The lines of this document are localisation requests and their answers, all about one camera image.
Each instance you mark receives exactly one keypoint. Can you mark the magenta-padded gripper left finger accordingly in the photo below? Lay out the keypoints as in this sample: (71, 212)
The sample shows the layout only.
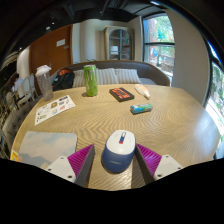
(60, 168)

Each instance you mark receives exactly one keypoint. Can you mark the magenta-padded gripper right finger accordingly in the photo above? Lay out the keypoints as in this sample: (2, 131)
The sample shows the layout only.
(166, 166)

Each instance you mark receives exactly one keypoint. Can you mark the blue and white computer mouse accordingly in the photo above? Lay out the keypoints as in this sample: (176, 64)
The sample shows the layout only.
(118, 153)

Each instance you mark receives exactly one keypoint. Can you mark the sky print mouse pad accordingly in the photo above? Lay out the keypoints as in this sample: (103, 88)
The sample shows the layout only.
(46, 146)

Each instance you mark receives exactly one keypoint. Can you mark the white sticker sheet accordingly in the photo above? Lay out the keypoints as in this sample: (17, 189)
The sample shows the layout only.
(53, 109)

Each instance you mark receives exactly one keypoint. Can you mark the small teal box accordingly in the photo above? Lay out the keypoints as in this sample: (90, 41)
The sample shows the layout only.
(141, 108)

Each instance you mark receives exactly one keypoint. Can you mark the cream white tube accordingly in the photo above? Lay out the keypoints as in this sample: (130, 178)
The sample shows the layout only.
(142, 91)

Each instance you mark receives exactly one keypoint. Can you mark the clear shaker bottle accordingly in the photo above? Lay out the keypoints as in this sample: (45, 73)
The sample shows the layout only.
(45, 85)

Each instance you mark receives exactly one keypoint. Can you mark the black box with red print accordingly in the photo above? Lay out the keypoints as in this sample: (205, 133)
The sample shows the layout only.
(121, 94)

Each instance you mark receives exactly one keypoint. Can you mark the black backpack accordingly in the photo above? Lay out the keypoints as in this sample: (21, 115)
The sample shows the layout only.
(63, 80)

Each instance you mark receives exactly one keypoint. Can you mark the group of dining chairs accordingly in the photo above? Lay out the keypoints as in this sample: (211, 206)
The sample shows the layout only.
(23, 88)

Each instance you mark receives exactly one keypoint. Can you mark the green drink can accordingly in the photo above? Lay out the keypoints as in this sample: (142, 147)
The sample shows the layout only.
(90, 81)

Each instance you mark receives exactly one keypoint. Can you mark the grey curved sofa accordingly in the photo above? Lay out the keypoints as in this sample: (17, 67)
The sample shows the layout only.
(150, 71)

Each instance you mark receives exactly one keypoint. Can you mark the striped cushion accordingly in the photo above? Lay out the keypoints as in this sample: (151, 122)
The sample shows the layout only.
(106, 76)
(128, 76)

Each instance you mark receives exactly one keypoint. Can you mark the brown wooden door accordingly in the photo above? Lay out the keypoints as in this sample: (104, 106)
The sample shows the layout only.
(46, 55)

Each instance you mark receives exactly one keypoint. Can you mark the black framed window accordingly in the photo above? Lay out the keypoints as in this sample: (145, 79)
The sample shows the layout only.
(159, 46)

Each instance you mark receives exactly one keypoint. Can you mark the glass door cabinet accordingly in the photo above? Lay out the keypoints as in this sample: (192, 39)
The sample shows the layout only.
(118, 43)

